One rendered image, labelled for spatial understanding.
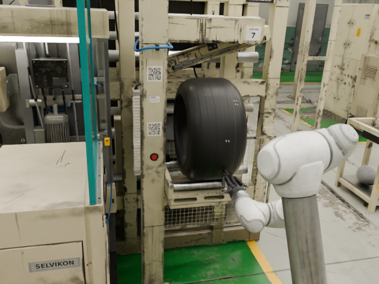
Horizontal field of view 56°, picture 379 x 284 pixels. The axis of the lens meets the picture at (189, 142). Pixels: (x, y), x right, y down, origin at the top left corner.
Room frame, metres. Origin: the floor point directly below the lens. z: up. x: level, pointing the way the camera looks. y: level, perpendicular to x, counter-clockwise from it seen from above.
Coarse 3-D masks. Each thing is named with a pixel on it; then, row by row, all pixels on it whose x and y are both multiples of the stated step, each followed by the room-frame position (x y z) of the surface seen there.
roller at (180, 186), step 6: (204, 180) 1.81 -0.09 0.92; (210, 180) 1.81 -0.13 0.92; (216, 180) 1.82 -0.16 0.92; (174, 186) 1.75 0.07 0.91; (180, 186) 1.75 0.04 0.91; (186, 186) 1.76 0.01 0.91; (192, 186) 1.77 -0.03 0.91; (198, 186) 1.77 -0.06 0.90; (204, 186) 1.78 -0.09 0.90; (210, 186) 1.79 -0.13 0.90; (216, 186) 1.80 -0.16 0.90
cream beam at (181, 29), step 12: (168, 24) 2.07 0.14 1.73; (180, 24) 2.09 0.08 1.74; (192, 24) 2.11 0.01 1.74; (204, 24) 2.12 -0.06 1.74; (216, 24) 2.14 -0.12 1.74; (228, 24) 2.16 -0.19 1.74; (240, 24) 2.18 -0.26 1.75; (252, 24) 2.19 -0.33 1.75; (264, 24) 2.21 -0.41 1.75; (168, 36) 2.07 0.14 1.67; (180, 36) 2.09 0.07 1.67; (192, 36) 2.11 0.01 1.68; (204, 36) 2.12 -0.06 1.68; (216, 36) 2.14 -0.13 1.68; (228, 36) 2.16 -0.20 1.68; (240, 36) 2.18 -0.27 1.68
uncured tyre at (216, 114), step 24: (192, 96) 1.78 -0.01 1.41; (216, 96) 1.78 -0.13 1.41; (240, 96) 1.85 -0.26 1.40; (192, 120) 1.70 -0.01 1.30; (216, 120) 1.69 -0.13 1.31; (240, 120) 1.73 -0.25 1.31; (192, 144) 1.67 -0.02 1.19; (216, 144) 1.66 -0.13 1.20; (240, 144) 1.70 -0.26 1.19; (192, 168) 1.70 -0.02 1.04; (216, 168) 1.70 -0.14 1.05
